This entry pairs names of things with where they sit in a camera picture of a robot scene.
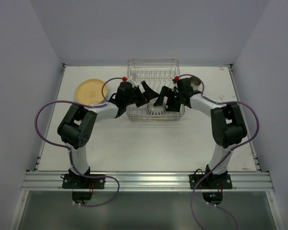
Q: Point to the wire dish rack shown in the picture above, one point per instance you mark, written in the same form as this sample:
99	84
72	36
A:
156	72

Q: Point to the white brown mug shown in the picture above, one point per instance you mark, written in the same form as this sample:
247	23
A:
195	83

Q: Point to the white blue striped bowl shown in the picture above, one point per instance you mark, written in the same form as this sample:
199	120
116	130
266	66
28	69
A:
155	110

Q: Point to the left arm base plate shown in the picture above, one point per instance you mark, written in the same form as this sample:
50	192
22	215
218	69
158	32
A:
73	181

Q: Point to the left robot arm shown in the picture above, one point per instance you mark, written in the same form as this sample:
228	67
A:
76	127

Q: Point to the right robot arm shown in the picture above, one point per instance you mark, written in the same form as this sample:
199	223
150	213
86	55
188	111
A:
228	126

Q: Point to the yellow plate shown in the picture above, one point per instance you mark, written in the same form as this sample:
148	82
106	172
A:
91	90

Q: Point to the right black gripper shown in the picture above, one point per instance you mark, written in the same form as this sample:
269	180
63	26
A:
169	101

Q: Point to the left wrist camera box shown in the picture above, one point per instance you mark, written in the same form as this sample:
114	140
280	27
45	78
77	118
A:
132	79

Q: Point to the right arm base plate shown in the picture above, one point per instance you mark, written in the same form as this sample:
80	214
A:
218	182

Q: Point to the aluminium mounting rail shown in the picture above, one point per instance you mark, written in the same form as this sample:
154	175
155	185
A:
155	181

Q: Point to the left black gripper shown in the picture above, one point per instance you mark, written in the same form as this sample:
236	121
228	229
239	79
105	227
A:
139	96

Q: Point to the clear glass cup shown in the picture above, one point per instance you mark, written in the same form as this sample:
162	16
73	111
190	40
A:
94	103

